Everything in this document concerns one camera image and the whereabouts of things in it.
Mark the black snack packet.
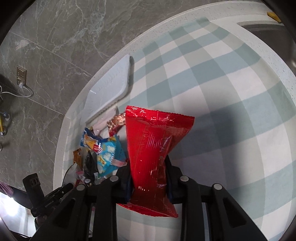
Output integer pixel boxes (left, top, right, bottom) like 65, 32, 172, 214
83, 151, 98, 184

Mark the blue snack packet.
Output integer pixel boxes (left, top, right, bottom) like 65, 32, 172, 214
80, 128, 127, 177

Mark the red snack bag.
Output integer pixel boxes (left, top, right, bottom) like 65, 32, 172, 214
122, 105, 195, 218

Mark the orange snack packet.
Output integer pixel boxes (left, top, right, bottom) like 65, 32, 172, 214
73, 148, 83, 170

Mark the brown red chocolate packet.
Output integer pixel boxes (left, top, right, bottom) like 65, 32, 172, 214
107, 113, 125, 137

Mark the white plastic tray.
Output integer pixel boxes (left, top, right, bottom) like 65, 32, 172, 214
80, 54, 130, 124

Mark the checkered tablecloth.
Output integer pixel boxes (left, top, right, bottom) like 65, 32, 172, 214
67, 16, 296, 241

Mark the steel sink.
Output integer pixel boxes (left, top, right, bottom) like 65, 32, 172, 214
239, 22, 291, 37

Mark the yellow sponge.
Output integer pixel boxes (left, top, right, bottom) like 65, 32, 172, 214
267, 11, 282, 23

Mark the white power cable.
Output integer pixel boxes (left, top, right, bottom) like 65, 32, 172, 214
0, 81, 34, 98

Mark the wall power socket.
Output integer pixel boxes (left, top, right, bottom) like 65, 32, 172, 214
16, 66, 27, 88

